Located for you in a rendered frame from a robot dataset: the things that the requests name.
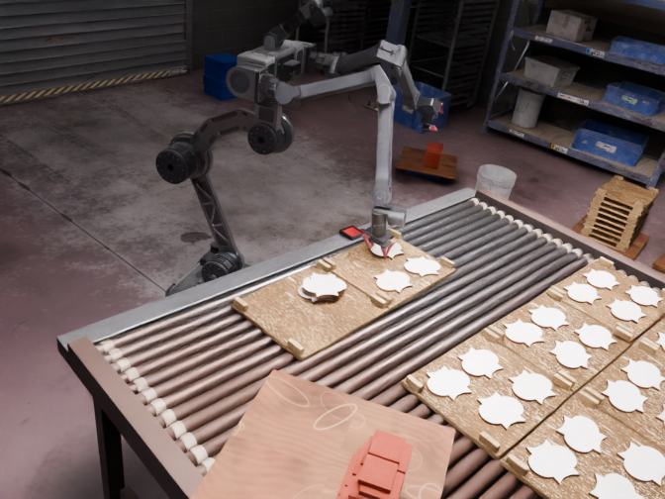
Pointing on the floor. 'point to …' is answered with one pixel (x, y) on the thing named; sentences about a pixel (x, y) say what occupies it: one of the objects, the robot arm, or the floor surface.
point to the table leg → (109, 454)
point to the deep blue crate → (418, 112)
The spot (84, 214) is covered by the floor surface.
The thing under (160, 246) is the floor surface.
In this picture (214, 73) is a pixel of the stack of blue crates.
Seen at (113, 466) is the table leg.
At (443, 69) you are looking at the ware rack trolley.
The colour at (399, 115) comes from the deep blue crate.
